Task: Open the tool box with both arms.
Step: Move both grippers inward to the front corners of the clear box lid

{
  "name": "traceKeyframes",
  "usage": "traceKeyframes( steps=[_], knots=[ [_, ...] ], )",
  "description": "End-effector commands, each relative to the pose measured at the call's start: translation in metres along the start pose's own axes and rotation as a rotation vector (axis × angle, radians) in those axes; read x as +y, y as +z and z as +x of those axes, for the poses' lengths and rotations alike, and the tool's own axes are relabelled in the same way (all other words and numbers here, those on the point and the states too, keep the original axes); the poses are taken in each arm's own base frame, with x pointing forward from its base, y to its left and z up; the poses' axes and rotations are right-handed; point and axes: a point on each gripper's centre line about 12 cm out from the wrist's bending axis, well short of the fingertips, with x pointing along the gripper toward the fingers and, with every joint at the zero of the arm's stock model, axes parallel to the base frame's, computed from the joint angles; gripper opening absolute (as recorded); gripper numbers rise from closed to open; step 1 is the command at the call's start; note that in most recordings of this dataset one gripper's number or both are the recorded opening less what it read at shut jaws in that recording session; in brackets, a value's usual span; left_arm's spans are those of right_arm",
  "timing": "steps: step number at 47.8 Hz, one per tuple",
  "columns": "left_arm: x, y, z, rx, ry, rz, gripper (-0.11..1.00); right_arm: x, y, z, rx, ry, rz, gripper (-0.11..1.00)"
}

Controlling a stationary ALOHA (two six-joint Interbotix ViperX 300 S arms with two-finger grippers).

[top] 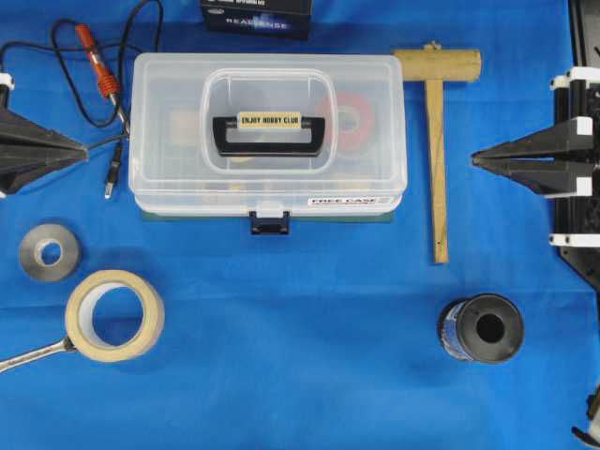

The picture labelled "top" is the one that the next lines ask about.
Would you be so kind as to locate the blue table cloth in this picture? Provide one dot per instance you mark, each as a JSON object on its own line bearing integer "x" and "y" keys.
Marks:
{"x": 325, "y": 338}

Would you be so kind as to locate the black wire spool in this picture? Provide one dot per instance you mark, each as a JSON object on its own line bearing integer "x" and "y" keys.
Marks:
{"x": 486, "y": 328}

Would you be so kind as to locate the black clamp at corner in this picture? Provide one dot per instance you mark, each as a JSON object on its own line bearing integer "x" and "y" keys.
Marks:
{"x": 591, "y": 436}

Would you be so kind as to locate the black tool box handle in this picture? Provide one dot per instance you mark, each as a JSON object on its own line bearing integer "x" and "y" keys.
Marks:
{"x": 269, "y": 134}

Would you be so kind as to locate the red tape roll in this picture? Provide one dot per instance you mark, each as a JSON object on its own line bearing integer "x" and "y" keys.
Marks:
{"x": 356, "y": 123}

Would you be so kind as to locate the clear plastic tool box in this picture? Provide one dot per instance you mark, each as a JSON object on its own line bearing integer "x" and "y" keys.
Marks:
{"x": 175, "y": 169}

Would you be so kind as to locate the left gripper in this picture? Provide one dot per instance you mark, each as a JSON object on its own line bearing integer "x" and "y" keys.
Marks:
{"x": 17, "y": 172}

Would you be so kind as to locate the wooden mallet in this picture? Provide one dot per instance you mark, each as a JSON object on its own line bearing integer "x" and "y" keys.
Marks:
{"x": 434, "y": 66}

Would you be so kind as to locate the grey tape roll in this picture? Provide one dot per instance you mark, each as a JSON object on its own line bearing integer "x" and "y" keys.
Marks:
{"x": 49, "y": 252}

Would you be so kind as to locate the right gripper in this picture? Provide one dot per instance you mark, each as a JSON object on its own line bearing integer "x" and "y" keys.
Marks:
{"x": 575, "y": 184}

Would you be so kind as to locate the dark blue box latch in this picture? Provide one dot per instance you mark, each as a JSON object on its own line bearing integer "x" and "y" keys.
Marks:
{"x": 269, "y": 225}

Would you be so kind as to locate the black RealSense box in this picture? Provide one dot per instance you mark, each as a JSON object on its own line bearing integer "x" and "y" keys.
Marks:
{"x": 275, "y": 18}

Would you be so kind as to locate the beige masking tape roll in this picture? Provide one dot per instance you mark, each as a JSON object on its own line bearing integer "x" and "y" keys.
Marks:
{"x": 111, "y": 335}

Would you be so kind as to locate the orange soldering iron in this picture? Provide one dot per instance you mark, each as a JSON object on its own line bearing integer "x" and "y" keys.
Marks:
{"x": 107, "y": 84}

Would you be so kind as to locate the silver wrench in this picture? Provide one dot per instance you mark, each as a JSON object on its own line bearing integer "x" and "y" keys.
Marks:
{"x": 62, "y": 346}

